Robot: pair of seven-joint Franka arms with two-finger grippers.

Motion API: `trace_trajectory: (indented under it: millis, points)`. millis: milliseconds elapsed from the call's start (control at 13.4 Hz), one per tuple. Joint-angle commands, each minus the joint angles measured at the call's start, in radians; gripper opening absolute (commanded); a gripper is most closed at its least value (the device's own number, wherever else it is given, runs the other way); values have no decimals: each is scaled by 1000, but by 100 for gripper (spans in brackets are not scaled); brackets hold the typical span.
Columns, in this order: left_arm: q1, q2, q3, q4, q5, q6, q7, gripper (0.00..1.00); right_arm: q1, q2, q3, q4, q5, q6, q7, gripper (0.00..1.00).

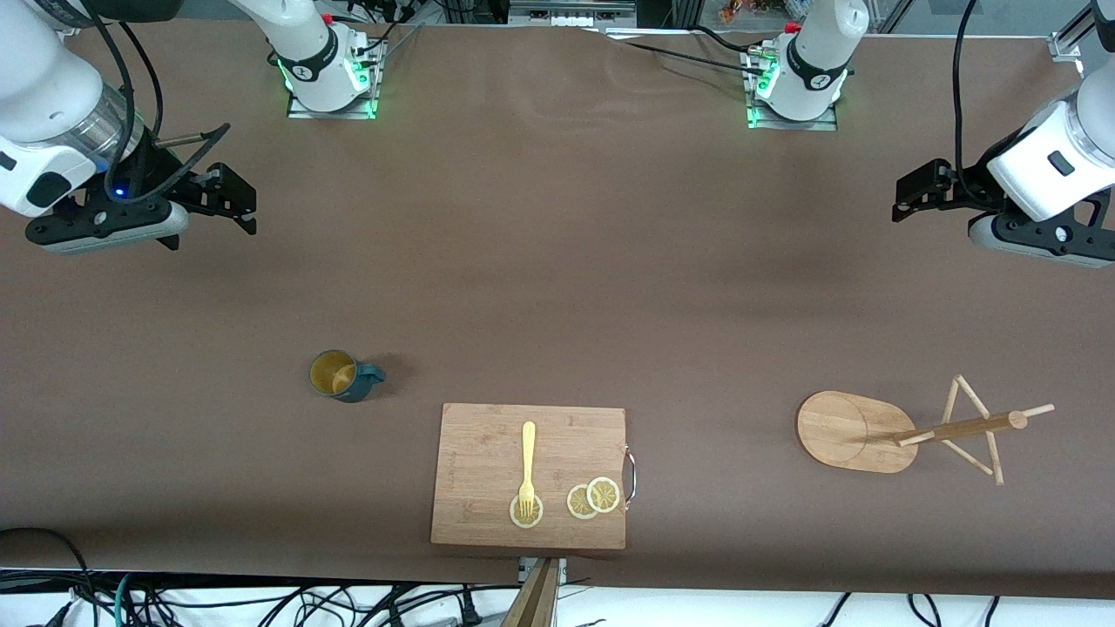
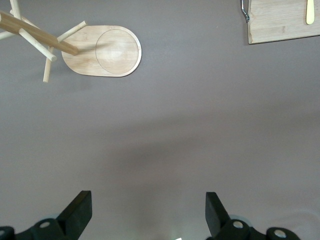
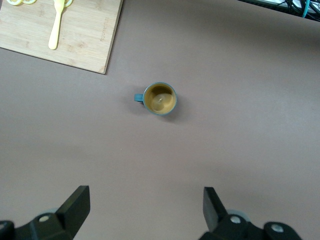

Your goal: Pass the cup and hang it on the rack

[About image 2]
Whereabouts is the yellow plastic fork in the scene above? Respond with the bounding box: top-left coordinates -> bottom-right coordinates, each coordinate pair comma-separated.
305,0 -> 315,25

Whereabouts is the wooden mug rack with base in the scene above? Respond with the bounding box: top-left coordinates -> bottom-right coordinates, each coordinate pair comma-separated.
0,0 -> 143,83

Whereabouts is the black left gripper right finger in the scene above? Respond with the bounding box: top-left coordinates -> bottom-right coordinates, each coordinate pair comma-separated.
205,191 -> 301,240

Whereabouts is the wooden cutting board, metal handle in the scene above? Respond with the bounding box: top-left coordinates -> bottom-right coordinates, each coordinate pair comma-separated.
240,0 -> 320,45

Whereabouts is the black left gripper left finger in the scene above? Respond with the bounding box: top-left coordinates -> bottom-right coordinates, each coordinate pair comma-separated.
0,190 -> 93,240

